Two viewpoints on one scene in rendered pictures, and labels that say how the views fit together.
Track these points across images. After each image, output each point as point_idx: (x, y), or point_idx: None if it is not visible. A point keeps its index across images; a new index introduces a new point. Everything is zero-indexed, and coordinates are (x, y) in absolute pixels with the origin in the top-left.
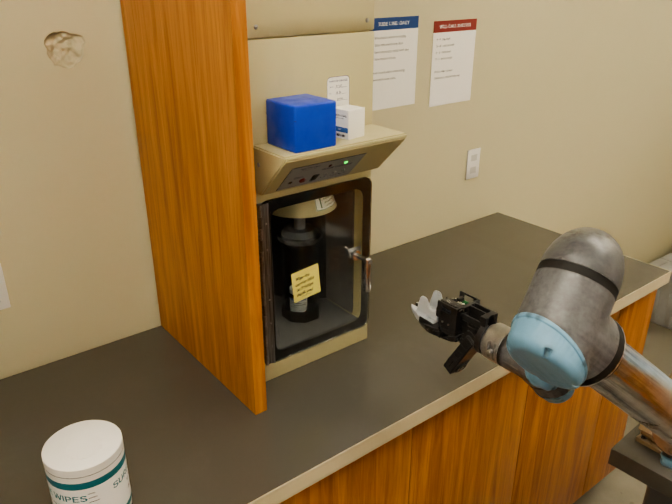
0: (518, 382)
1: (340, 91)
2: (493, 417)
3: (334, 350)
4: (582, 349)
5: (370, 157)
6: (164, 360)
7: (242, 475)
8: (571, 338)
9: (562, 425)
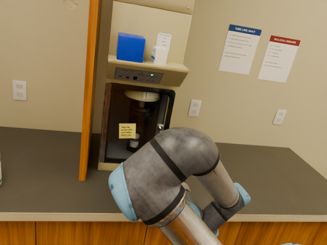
0: (229, 231)
1: (165, 41)
2: None
3: None
4: (132, 196)
5: (168, 78)
6: (72, 145)
7: (44, 200)
8: (127, 185)
9: None
